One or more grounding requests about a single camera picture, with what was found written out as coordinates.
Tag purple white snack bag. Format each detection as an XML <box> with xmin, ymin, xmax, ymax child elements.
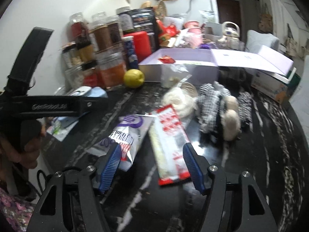
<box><xmin>87</xmin><ymin>114</ymin><xmax>155</xmax><ymax>171</ymax></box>

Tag red white snack packet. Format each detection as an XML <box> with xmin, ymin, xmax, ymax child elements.
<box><xmin>148</xmin><ymin>104</ymin><xmax>190</xmax><ymax>186</ymax></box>

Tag clear bag of white discs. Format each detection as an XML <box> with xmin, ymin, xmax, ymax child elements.
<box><xmin>162</xmin><ymin>82</ymin><xmax>198</xmax><ymax>118</ymax></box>

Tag black white gingham cloth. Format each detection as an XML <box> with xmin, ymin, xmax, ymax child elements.
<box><xmin>197</xmin><ymin>82</ymin><xmax>252</xmax><ymax>141</ymax></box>

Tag clear bag with nuts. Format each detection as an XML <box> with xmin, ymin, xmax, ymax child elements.
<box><xmin>161</xmin><ymin>64</ymin><xmax>192</xmax><ymax>88</ymax></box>

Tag red candy wrapper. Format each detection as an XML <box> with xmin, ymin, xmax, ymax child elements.
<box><xmin>158</xmin><ymin>55</ymin><xmax>175</xmax><ymax>64</ymax></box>

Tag person's left hand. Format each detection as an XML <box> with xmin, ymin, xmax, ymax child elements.
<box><xmin>1</xmin><ymin>125</ymin><xmax>46</xmax><ymax>169</ymax></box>

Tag light blue case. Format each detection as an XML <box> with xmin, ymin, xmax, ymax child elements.
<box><xmin>55</xmin><ymin>86</ymin><xmax>108</xmax><ymax>128</ymax></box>

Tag white round-button device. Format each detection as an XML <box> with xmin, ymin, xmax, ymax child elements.
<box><xmin>67</xmin><ymin>86</ymin><xmax>92</xmax><ymax>96</ymax></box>

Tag yellow-green pear fruit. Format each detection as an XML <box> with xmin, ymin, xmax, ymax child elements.
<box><xmin>124</xmin><ymin>69</ymin><xmax>145</xmax><ymax>89</ymax></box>

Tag lavender open gift box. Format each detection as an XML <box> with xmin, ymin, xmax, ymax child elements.
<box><xmin>139</xmin><ymin>46</ymin><xmax>293</xmax><ymax>84</ymax></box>

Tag orange-filled clear jar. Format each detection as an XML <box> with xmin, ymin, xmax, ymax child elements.
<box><xmin>96</xmin><ymin>51</ymin><xmax>126</xmax><ymax>87</ymax></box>

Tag blue tablet tube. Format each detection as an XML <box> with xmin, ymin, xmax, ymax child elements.
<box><xmin>122</xmin><ymin>36</ymin><xmax>139</xmax><ymax>69</ymax></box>

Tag red-filled clear jar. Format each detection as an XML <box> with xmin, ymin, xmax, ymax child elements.
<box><xmin>70</xmin><ymin>12</ymin><xmax>91</xmax><ymax>49</ymax></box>

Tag red plastic canister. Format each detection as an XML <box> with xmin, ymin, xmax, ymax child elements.
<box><xmin>129</xmin><ymin>31</ymin><xmax>151</xmax><ymax>63</ymax></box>

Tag white mask box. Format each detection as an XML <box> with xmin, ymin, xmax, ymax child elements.
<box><xmin>251</xmin><ymin>68</ymin><xmax>301</xmax><ymax>104</ymax></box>

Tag brown-filled clear jar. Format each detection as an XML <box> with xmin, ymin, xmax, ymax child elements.
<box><xmin>90</xmin><ymin>12</ymin><xmax>113</xmax><ymax>53</ymax></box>

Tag pink cup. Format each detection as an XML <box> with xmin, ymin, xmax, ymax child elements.
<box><xmin>184</xmin><ymin>20</ymin><xmax>203</xmax><ymax>48</ymax></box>

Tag white ceramic teapot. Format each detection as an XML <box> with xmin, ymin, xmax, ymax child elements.
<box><xmin>217</xmin><ymin>21</ymin><xmax>240</xmax><ymax>50</ymax></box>

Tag red snack pouch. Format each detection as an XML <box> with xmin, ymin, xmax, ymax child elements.
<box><xmin>157</xmin><ymin>19</ymin><xmax>180</xmax><ymax>44</ymax></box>

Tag light blue quilted cushion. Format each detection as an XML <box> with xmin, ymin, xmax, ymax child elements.
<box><xmin>244</xmin><ymin>30</ymin><xmax>280</xmax><ymax>53</ymax></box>

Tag dark labelled jar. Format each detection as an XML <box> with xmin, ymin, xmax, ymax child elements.
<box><xmin>116</xmin><ymin>6</ymin><xmax>135</xmax><ymax>35</ymax></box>

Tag black coffee bag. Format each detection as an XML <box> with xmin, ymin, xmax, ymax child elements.
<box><xmin>130</xmin><ymin>7</ymin><xmax>156</xmax><ymax>35</ymax></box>

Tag white board sheet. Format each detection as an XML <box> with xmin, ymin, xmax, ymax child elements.
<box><xmin>82</xmin><ymin>0</ymin><xmax>130</xmax><ymax>22</ymax></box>

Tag white mini fridge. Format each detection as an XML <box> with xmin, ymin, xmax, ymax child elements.
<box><xmin>164</xmin><ymin>0</ymin><xmax>219</xmax><ymax>24</ymax></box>

